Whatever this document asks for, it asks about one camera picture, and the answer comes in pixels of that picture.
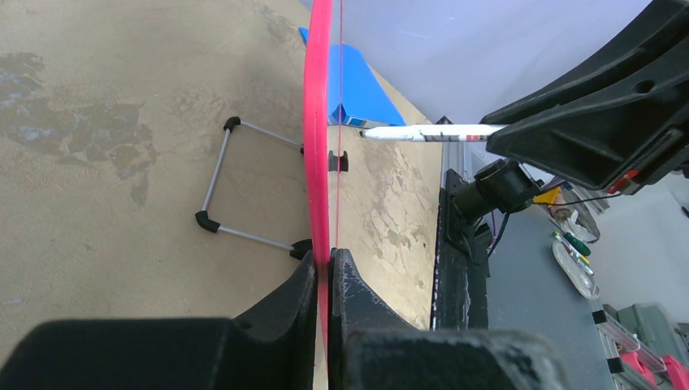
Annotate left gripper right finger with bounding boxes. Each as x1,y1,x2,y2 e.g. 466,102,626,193
327,249,570,389

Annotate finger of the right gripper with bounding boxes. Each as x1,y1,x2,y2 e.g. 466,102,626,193
483,1,688,194

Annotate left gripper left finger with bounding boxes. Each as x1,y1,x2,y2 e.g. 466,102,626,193
1,254,317,389

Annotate black and white marker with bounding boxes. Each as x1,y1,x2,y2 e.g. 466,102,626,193
359,124,506,142

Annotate pink-framed whiteboard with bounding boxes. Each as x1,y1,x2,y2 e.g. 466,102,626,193
303,1,341,366

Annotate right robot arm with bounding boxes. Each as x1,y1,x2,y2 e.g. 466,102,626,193
453,1,688,219

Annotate black whiteboard stand foot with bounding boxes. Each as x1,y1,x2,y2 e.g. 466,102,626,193
328,150,349,172

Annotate clear tray with tools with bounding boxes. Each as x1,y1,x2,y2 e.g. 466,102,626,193
551,232,600,301

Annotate blue notebook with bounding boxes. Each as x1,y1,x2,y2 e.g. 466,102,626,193
304,44,405,128

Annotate metal wire whiteboard stand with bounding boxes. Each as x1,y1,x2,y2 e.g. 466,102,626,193
193,115,313,261

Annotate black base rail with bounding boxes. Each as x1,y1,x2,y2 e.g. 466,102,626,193
430,143,492,331

